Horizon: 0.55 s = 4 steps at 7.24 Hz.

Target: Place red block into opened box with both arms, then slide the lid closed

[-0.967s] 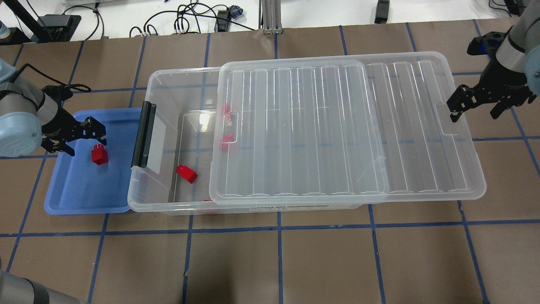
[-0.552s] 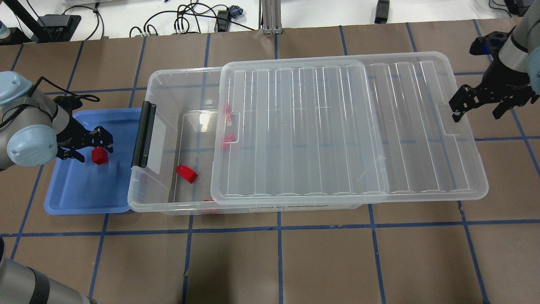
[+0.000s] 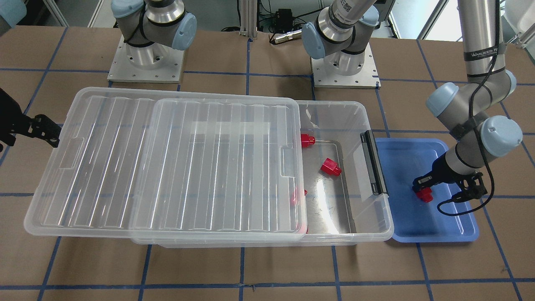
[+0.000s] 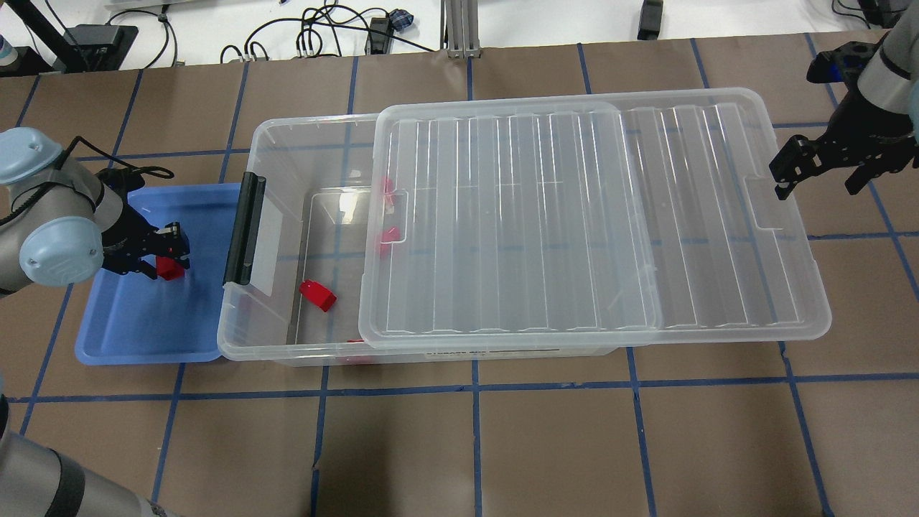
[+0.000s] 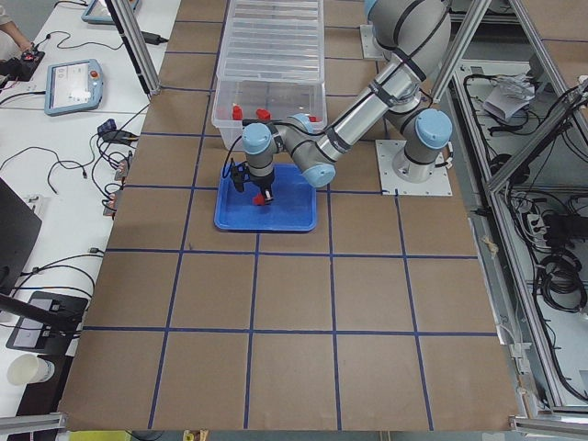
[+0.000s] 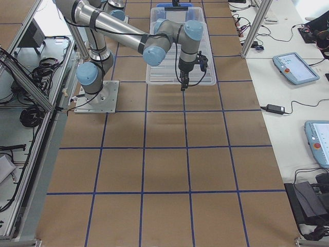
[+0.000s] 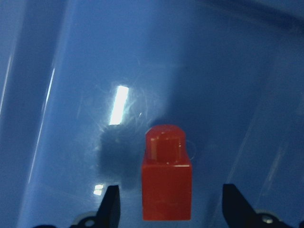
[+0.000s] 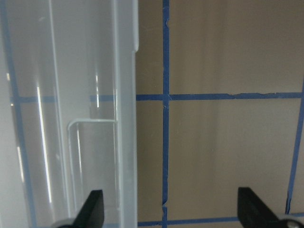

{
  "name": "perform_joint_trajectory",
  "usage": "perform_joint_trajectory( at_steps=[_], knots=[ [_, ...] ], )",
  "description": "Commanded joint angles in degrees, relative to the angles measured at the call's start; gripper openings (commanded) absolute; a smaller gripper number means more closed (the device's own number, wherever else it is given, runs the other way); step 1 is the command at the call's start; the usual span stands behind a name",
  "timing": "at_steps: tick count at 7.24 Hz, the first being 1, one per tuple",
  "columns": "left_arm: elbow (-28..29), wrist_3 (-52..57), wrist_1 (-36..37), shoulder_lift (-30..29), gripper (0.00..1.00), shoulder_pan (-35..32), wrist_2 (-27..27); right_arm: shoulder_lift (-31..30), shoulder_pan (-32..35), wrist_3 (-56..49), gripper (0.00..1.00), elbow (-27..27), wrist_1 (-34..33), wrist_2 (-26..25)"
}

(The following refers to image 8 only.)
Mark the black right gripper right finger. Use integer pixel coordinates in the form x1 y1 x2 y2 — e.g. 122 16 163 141
237 187 285 228

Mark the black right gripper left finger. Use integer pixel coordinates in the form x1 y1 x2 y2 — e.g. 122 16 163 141
71 190 105 228

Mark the clear plastic box lid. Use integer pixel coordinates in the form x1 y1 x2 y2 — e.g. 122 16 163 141
0 0 139 228

